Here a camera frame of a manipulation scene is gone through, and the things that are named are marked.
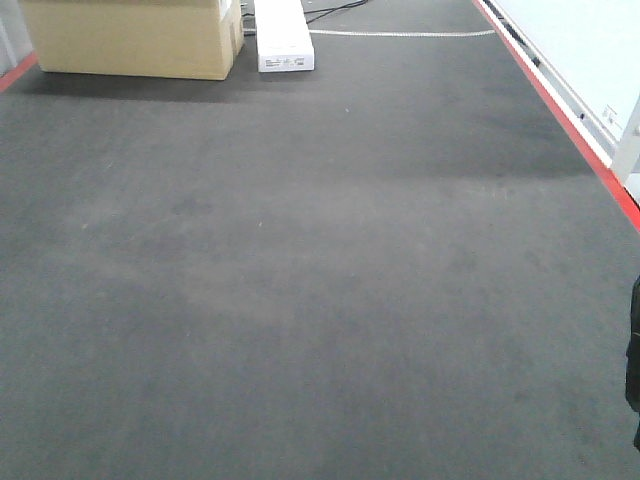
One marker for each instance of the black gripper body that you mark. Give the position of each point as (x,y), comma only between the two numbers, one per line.
(632,352)

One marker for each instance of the dark grey conveyor belt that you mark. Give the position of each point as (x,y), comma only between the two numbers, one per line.
(396,266)

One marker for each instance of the red conveyor frame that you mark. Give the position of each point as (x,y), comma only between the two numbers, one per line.
(574,126)

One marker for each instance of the long white box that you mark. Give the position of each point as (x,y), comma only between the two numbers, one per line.
(282,36)

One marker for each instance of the cardboard box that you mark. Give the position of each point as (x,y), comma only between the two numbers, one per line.
(165,39)

